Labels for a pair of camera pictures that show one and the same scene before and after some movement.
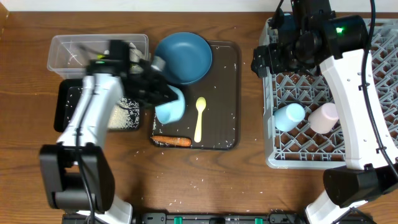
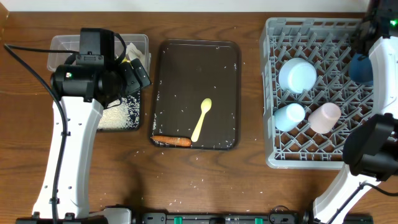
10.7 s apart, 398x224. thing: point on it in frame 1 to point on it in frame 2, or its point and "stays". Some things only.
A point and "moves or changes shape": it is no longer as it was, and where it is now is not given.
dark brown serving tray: (221, 88) stays
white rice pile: (125, 114) stays
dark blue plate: (188, 57) moves or changes shape
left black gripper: (159, 94) to (134, 81)
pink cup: (322, 119) stays
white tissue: (135, 55) stays
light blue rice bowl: (172, 111) to (296, 75)
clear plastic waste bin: (69, 56) stays
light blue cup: (286, 117) stays
